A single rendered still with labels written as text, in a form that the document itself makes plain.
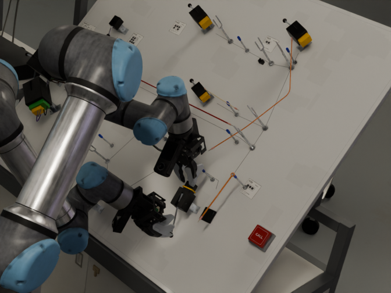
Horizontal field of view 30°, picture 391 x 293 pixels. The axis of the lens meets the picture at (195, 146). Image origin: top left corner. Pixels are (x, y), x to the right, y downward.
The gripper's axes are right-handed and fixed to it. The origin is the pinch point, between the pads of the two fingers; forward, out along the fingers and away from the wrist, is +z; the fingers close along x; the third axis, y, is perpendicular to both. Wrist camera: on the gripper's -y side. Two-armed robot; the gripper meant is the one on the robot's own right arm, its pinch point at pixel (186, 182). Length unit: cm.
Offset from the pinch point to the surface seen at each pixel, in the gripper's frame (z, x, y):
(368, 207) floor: 196, 36, 177
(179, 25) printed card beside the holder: -12, 41, 50
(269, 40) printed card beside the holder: -14, 6, 54
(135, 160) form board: 8.5, 27.3, 5.5
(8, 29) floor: 168, 381, 184
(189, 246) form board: 15.4, -5.9, -9.5
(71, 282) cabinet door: 46, 40, -26
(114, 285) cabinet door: 35.2, 18.0, -23.2
